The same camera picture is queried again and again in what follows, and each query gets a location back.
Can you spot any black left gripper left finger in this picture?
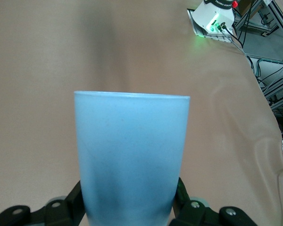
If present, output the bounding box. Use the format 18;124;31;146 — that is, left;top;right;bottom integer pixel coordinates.
0;180;86;226

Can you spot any grey cable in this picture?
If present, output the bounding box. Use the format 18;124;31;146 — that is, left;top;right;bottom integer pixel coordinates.
216;25;257;76

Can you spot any aluminium profile frame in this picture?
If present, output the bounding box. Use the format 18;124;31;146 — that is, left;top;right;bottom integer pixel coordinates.
234;0;283;165

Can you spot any light blue plastic cup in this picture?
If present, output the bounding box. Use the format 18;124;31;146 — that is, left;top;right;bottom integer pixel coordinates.
74;90;191;226

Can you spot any black cable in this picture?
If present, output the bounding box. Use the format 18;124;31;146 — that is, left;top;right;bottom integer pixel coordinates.
219;22;250;59

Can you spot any brown cardboard box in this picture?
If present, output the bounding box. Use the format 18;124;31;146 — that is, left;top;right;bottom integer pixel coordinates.
238;0;258;15

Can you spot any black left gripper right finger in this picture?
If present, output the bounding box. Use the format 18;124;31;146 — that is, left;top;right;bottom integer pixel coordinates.
170;177;258;226

